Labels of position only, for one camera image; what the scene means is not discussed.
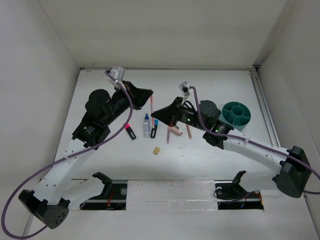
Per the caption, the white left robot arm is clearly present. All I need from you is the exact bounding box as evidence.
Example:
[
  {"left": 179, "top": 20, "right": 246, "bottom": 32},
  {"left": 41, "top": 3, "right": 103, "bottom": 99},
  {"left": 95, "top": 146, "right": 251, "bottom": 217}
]
[{"left": 18, "top": 81, "right": 153, "bottom": 229}]

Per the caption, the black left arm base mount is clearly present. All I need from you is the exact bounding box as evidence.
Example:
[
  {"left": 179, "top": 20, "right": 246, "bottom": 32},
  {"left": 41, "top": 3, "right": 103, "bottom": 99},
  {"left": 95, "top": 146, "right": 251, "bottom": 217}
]
[{"left": 80, "top": 172, "right": 128, "bottom": 211}]

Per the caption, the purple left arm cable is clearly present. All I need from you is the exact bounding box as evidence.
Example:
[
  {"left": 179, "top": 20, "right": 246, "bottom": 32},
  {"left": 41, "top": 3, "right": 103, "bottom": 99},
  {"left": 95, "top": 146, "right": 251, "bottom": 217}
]
[{"left": 0, "top": 69, "right": 133, "bottom": 238}]

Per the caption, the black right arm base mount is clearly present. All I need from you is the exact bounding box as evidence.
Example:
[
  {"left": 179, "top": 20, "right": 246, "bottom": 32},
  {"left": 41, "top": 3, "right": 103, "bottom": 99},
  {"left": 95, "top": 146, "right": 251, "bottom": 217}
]
[{"left": 213, "top": 171, "right": 264, "bottom": 210}]

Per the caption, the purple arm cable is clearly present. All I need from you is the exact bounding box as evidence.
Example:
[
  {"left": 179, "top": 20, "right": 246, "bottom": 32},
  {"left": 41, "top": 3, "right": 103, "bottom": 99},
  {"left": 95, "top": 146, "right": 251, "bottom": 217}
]
[
  {"left": 188, "top": 86, "right": 320, "bottom": 195},
  {"left": 0, "top": 69, "right": 133, "bottom": 238}
]

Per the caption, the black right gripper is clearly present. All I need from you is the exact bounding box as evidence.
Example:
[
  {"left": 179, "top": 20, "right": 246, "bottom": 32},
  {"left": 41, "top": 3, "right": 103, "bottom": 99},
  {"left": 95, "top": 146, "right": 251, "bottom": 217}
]
[{"left": 151, "top": 96, "right": 208, "bottom": 132}]

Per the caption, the blue and black highlighter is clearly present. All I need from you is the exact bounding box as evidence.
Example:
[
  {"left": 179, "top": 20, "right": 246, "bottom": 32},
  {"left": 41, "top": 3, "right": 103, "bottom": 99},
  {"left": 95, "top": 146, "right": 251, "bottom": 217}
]
[{"left": 150, "top": 119, "right": 158, "bottom": 139}]

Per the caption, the clear spray bottle blue cap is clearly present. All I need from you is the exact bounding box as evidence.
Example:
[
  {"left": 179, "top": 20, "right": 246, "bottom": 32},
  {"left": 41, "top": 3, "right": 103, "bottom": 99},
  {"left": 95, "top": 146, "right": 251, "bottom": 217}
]
[{"left": 143, "top": 113, "right": 151, "bottom": 138}]

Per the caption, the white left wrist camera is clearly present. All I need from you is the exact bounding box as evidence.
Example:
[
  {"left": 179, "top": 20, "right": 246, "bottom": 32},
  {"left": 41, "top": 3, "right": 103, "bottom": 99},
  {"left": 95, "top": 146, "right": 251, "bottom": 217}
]
[{"left": 105, "top": 66, "right": 126, "bottom": 83}]

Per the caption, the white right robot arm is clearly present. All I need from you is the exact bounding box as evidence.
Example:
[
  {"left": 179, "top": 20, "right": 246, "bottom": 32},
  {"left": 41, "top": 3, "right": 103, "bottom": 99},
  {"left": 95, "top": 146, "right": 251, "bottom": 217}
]
[{"left": 151, "top": 97, "right": 312, "bottom": 201}]

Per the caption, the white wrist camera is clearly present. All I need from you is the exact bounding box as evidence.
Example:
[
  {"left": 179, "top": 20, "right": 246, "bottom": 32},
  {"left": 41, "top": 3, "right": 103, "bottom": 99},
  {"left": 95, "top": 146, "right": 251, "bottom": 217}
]
[
  {"left": 178, "top": 81, "right": 190, "bottom": 97},
  {"left": 105, "top": 66, "right": 126, "bottom": 83}
]

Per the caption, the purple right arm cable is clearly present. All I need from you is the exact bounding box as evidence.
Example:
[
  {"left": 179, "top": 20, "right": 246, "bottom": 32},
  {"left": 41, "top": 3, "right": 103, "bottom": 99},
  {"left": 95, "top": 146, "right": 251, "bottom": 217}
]
[{"left": 188, "top": 86, "right": 320, "bottom": 195}]

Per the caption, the teal round divided organizer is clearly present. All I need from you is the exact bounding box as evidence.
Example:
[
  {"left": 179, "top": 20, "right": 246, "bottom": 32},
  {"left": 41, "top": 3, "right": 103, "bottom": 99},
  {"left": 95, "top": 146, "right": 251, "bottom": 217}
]
[{"left": 219, "top": 101, "right": 252, "bottom": 131}]

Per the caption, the pink pen with clear cap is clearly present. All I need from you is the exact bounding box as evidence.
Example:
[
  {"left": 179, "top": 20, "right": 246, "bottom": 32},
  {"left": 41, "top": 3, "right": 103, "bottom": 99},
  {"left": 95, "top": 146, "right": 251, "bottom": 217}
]
[{"left": 150, "top": 94, "right": 155, "bottom": 128}]

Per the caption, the aluminium rail at right edge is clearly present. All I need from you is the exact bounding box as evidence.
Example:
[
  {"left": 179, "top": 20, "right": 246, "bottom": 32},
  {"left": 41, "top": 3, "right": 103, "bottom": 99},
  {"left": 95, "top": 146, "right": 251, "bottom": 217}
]
[{"left": 247, "top": 66, "right": 281, "bottom": 147}]

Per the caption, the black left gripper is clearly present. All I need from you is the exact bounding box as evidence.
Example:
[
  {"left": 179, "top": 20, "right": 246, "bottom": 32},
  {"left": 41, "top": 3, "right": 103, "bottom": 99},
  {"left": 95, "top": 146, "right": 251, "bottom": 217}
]
[{"left": 103, "top": 80, "right": 153, "bottom": 126}]

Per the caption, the pink and black highlighter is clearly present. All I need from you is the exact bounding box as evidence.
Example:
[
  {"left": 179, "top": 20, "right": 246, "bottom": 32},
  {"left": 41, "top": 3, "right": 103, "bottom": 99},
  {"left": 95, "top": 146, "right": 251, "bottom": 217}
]
[{"left": 125, "top": 124, "right": 137, "bottom": 140}]

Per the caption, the tan rectangular eraser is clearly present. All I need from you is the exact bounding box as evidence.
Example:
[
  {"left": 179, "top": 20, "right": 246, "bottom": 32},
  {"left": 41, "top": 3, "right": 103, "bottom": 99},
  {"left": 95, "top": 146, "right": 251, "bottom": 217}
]
[{"left": 153, "top": 147, "right": 161, "bottom": 155}]

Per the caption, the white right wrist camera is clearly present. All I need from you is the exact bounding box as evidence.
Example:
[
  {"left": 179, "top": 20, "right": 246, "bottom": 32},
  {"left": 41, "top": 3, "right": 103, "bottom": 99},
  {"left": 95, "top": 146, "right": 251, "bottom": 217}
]
[{"left": 178, "top": 81, "right": 190, "bottom": 97}]

